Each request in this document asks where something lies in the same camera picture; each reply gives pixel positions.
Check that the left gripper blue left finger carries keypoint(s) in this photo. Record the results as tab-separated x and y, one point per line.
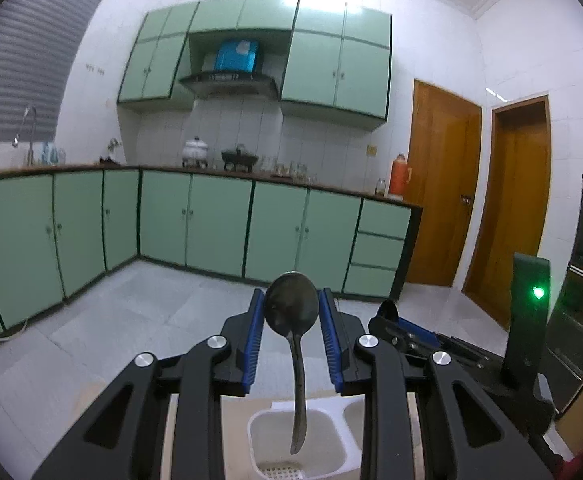
237	373

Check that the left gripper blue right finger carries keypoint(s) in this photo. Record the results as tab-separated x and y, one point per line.
340	332

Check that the metal spoon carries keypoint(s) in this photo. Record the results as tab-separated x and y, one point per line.
291	308

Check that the green lower kitchen cabinets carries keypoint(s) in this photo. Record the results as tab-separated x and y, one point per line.
63	229

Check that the green kitchen cabinets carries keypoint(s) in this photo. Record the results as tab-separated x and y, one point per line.
63	229
330	59

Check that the green upper kitchen cabinets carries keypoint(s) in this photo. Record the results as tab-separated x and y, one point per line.
330	59

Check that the white plastic utensil holder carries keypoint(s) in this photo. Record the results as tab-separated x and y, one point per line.
333	443

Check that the wooden door right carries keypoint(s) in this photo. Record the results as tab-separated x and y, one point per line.
516	200

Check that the wooden door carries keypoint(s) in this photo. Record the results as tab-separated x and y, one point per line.
444	156
516	200

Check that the orange thermos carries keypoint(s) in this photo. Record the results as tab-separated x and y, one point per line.
400	176

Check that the black wok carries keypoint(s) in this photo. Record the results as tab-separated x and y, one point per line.
238	159

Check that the white pot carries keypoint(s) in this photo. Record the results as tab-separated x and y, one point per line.
195	153

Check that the wooden door left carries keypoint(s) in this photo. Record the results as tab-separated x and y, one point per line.
444	156

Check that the black range hood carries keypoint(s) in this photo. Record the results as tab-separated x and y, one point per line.
208	85

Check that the blue box on hood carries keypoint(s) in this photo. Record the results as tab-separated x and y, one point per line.
239	55

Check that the grey window blind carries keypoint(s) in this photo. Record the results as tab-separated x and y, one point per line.
39	40

